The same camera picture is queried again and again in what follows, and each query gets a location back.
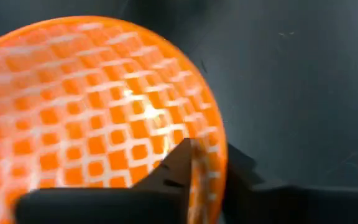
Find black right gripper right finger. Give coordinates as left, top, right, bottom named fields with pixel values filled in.
left=221, top=143, right=358, bottom=224

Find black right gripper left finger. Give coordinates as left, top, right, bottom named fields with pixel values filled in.
left=13, top=138, right=193, bottom=224

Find orange checkered bowl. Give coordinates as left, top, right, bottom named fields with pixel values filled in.
left=0, top=16, right=229, bottom=224

